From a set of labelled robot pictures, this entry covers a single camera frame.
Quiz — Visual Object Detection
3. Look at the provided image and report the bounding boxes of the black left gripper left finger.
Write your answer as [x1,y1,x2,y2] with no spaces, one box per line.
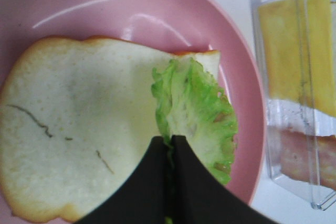
[77,136,166,224]

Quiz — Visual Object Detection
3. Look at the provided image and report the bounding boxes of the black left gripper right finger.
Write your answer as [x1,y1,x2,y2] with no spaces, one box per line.
[172,135,275,223]

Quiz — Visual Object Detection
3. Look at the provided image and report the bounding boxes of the green lettuce leaf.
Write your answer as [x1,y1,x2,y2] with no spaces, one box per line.
[151,58,238,185]

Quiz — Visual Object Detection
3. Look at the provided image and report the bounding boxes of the bread slice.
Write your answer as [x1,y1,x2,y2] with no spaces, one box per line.
[1,37,221,223]

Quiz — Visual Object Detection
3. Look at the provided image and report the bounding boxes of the bacon strip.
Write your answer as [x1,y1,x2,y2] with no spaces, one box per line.
[280,130,335,189]

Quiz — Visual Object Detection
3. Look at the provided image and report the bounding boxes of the pink plate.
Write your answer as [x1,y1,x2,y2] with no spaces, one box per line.
[1,0,265,202]

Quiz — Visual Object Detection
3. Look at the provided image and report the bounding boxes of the yellow cheese slice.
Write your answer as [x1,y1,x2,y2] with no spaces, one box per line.
[258,0,335,116]

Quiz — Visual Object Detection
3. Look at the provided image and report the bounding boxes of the clear right plastic container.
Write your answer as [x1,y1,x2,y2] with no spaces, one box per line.
[253,0,335,210]

